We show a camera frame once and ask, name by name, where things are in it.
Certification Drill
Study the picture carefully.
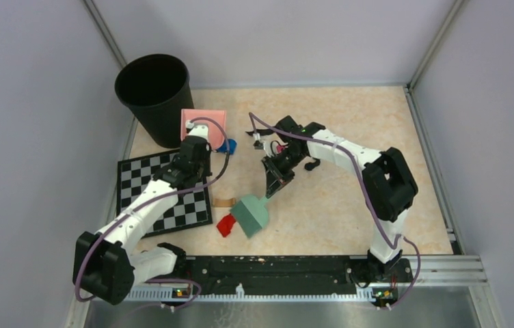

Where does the black plastic trash bin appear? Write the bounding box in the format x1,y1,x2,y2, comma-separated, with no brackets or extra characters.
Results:
114,54,194,149

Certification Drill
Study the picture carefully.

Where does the brown curved wooden piece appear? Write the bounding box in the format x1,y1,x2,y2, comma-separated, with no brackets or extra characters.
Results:
213,198,236,208

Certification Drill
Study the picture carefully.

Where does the long black paper scrap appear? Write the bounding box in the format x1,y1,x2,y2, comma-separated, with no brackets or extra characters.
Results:
245,128,274,137

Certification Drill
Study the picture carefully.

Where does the grey slotted cable duct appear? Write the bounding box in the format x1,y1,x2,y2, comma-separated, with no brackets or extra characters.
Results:
124,286,375,303

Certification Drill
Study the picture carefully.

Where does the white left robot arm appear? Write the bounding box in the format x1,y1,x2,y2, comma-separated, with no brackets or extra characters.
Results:
72,124,212,305

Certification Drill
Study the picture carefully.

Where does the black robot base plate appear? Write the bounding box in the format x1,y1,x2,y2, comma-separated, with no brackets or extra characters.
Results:
162,256,414,295

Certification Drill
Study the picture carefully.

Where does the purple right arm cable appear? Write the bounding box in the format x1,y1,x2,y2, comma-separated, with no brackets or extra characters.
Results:
248,112,422,311

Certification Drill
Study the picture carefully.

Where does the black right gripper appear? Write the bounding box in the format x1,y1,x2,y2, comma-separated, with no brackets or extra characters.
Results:
262,147,307,198

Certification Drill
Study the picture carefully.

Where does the green hand brush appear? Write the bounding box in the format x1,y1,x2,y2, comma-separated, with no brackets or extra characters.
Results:
230,195,269,238

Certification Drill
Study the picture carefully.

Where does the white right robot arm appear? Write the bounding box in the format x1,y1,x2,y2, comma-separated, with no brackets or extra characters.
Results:
262,115,418,282

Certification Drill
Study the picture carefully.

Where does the small black paper scrap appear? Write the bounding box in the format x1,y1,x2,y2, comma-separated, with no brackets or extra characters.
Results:
304,159,321,172

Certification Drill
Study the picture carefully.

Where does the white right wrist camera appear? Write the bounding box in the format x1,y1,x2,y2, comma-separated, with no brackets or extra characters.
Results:
253,139,270,156

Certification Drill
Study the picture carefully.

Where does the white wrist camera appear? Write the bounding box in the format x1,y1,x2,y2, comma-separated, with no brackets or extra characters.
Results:
185,120,209,141
253,139,270,156

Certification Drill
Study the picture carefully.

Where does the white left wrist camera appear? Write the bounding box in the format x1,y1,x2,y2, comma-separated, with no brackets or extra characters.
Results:
185,120,209,141

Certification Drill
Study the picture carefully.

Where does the pink plastic dustpan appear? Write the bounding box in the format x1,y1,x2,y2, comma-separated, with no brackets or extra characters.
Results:
180,109,227,150

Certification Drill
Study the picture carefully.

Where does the blue toy car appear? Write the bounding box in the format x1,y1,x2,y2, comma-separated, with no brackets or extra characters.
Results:
216,139,237,155

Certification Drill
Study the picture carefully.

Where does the black and grey checkerboard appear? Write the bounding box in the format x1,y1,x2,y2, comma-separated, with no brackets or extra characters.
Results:
116,150,213,237

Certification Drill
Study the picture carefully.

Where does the red paper scrap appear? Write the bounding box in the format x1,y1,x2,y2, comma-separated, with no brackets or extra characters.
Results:
216,214,236,238

